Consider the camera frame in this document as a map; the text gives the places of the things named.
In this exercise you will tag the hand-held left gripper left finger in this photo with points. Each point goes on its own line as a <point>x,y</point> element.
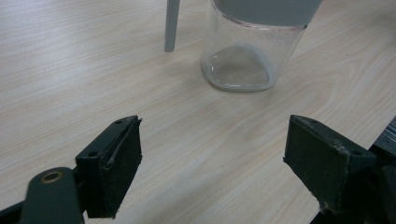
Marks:
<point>118,168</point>

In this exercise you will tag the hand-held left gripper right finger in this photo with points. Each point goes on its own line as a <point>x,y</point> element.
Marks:
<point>320,161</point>

